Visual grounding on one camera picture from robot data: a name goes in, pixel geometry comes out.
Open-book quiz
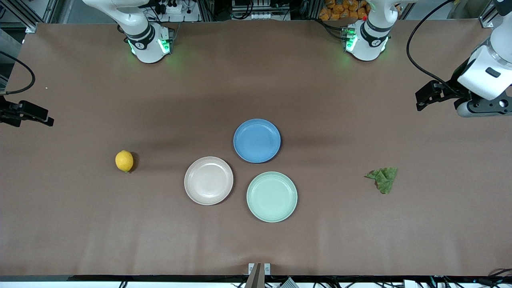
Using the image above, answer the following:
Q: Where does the background control equipment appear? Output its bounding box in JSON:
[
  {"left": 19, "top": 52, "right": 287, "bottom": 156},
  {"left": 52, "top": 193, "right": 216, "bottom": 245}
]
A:
[{"left": 231, "top": 0, "right": 290, "bottom": 20}]

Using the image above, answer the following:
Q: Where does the black base cable bundle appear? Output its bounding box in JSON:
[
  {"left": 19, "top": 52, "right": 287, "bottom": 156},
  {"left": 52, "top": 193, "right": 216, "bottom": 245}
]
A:
[{"left": 317, "top": 18, "right": 348, "bottom": 40}]

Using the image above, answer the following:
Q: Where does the blue plate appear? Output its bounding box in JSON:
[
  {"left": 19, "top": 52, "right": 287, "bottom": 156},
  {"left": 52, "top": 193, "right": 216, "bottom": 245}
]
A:
[{"left": 233, "top": 118, "right": 281, "bottom": 164}]

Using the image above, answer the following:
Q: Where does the white power strip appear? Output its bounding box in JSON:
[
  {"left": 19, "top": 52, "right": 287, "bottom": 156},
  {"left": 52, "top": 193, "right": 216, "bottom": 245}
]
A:
[{"left": 154, "top": 0, "right": 200, "bottom": 22}]

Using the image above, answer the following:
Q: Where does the pink plate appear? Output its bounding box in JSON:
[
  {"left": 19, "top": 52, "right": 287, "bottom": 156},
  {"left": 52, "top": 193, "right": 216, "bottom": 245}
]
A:
[{"left": 184, "top": 156, "right": 234, "bottom": 206}]

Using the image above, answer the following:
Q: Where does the yellow lemon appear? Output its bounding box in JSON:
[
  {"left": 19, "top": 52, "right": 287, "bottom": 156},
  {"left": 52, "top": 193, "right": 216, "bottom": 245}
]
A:
[{"left": 115, "top": 150, "right": 134, "bottom": 173}]

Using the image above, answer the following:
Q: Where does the aluminium frame profile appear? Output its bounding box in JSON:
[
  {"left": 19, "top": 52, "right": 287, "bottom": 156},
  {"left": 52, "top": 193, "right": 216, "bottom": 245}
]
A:
[
  {"left": 0, "top": 0, "right": 39, "bottom": 33},
  {"left": 478, "top": 0, "right": 505, "bottom": 28}
]

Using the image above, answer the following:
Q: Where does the green lettuce leaf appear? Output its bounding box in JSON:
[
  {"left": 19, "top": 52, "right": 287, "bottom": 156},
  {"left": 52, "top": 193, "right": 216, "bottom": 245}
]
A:
[{"left": 364, "top": 167, "right": 398, "bottom": 195}]

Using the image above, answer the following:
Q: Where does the bag of oranges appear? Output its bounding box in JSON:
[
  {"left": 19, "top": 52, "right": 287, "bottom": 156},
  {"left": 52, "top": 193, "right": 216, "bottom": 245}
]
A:
[{"left": 319, "top": 0, "right": 370, "bottom": 21}]

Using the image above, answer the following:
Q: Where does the light green plate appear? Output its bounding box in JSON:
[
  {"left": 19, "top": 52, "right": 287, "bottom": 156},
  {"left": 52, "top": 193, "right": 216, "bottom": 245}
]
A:
[{"left": 246, "top": 171, "right": 298, "bottom": 223}]

